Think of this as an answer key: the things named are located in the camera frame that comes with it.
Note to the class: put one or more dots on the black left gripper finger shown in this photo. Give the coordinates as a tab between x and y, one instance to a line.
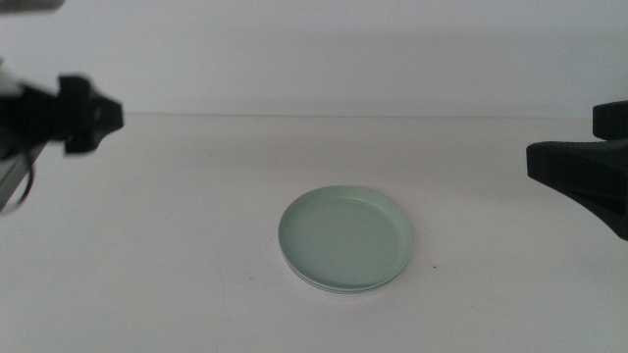
105	126
107	109

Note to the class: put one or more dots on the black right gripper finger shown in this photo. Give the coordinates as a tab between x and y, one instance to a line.
612	120
584	171

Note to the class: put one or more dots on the pale green shallow bowl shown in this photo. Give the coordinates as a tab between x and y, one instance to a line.
343	235

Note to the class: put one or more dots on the white shallow bowl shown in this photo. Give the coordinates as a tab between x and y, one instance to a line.
338	292

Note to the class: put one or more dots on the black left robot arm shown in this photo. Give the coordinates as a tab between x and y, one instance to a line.
29	117

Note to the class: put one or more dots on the light grey side shelf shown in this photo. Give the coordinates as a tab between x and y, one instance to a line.
12	181

